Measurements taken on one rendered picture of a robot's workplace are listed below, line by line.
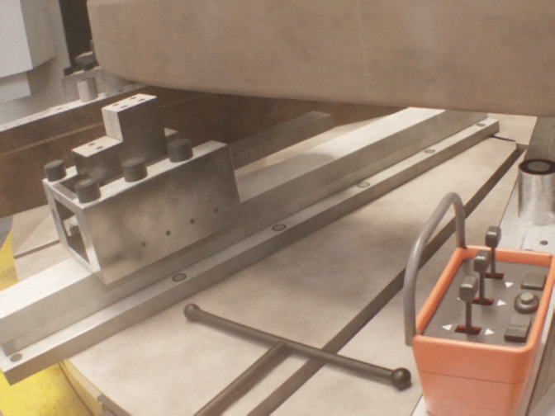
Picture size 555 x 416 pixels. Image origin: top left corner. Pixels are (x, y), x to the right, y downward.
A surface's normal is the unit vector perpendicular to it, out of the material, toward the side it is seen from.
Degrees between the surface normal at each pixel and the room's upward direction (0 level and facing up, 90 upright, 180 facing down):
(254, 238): 0
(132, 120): 90
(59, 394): 0
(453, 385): 97
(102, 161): 90
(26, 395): 0
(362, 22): 90
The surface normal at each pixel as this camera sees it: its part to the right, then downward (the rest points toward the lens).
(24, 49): -0.11, 0.43
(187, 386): -0.15, -0.90
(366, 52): -0.58, 0.42
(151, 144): 0.64, 0.23
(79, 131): 0.30, 0.36
